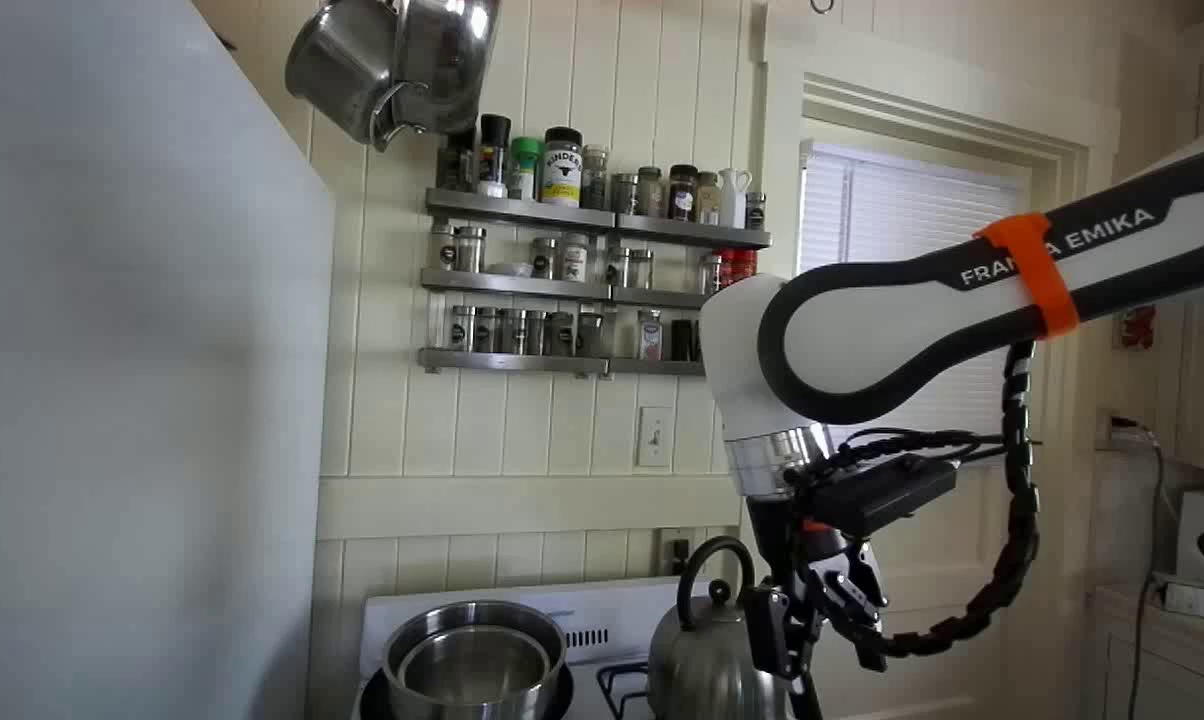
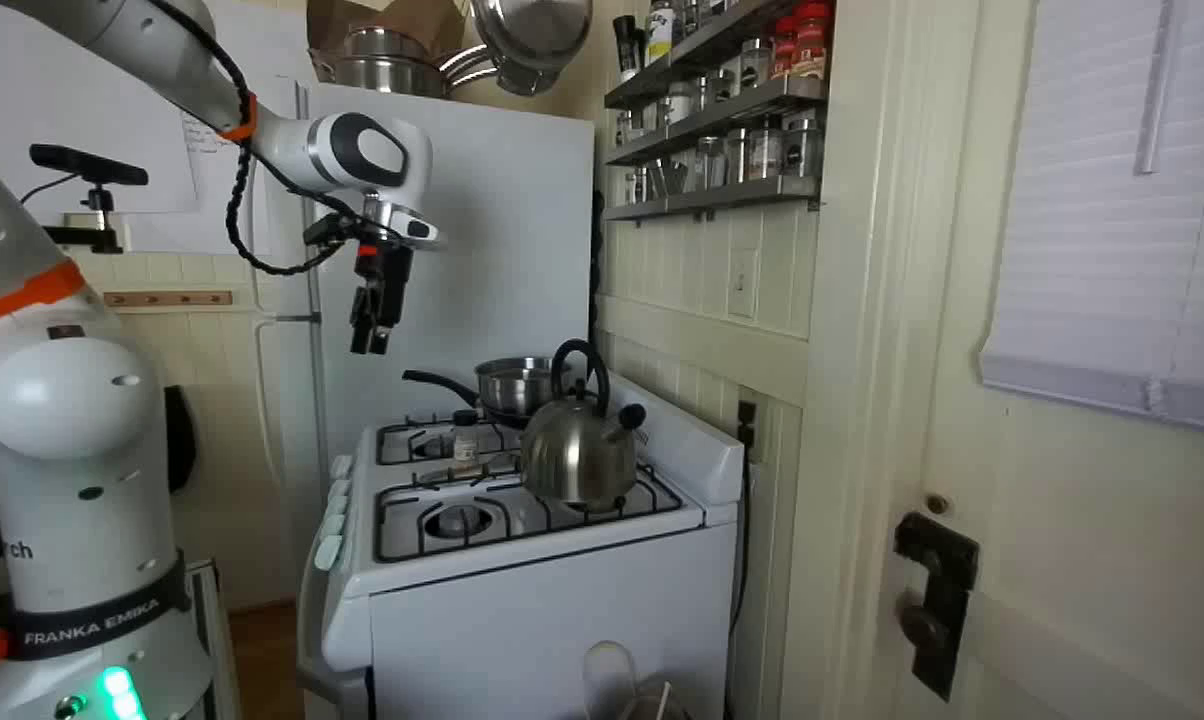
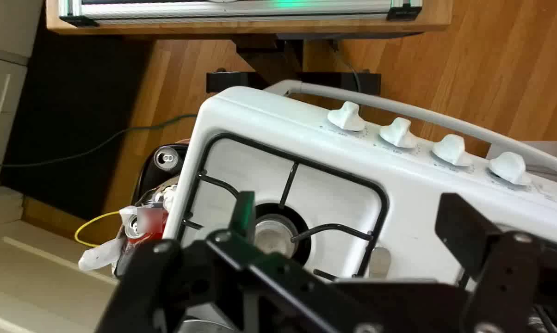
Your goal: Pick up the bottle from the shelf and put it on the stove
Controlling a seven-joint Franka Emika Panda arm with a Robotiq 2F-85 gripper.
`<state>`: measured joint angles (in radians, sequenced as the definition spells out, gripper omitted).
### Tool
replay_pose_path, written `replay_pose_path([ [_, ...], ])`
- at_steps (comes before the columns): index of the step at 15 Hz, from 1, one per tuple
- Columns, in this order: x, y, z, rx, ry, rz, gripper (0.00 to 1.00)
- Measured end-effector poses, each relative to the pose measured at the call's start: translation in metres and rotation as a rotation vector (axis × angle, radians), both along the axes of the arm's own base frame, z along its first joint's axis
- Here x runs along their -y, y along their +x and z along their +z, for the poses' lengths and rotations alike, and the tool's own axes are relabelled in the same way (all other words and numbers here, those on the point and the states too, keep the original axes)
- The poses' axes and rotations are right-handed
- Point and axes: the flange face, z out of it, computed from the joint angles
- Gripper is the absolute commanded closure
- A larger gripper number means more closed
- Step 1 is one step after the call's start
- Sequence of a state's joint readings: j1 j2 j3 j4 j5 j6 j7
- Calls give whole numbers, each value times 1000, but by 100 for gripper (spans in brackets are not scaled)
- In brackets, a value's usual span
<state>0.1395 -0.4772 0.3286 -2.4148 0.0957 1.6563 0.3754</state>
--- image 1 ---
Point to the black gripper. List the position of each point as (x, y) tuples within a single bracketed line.
[(807, 546)]

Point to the roasted cinnamon spice bottle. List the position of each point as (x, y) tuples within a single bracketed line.
[(741, 261)]

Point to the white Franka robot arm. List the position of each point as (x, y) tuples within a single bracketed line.
[(895, 321)]

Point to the black stove grate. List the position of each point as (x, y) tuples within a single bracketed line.
[(621, 687)]

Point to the white gas stove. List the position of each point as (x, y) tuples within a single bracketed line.
[(601, 620)]

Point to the stick cinnamon spice bottle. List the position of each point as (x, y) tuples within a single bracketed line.
[(715, 273)]

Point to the steel spice rack shelf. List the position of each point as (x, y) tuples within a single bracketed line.
[(560, 215), (547, 284), (547, 363)]

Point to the white spice bottle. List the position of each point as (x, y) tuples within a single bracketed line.
[(728, 200)]

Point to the black-lidded tall bottle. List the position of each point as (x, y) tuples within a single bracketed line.
[(494, 153)]

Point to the cream panelled door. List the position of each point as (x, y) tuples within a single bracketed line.
[(923, 613)]

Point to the small glass spice jar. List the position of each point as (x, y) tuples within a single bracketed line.
[(461, 328), (597, 181), (532, 334), (687, 336), (704, 200), (621, 194), (556, 334), (651, 194), (572, 258), (484, 328), (640, 271), (651, 334), (547, 258), (588, 334), (510, 328), (618, 266), (754, 208)]

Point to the translucent white container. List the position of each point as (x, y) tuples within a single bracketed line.
[(1121, 513)]

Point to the small steel pot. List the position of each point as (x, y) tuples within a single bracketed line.
[(475, 674)]

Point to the white counter cabinet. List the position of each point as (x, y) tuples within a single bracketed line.
[(1183, 667)]

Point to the white window blind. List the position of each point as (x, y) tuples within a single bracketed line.
[(883, 215)]

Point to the dark-lidded spice jar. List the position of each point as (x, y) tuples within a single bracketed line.
[(681, 194)]

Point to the wide glass jar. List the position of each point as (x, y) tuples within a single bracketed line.
[(467, 250)]

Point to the large yellow-label jar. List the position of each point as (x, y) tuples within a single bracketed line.
[(560, 170)]

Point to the green-lidded spice jar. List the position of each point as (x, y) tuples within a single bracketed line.
[(527, 170)]

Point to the dark spice jar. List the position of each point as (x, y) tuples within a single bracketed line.
[(456, 162)]

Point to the hanging steel bowl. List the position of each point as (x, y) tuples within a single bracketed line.
[(446, 53)]

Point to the white refrigerator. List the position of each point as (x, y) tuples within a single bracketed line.
[(133, 400)]

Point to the hanging steel saucepan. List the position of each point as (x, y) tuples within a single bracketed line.
[(340, 65)]

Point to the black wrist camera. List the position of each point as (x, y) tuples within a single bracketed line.
[(887, 490)]

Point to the wall power outlet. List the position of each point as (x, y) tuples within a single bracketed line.
[(674, 553)]

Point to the white light switch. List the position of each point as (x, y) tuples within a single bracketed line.
[(652, 438)]

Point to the red wall ornament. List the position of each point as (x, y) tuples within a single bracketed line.
[(1139, 328)]

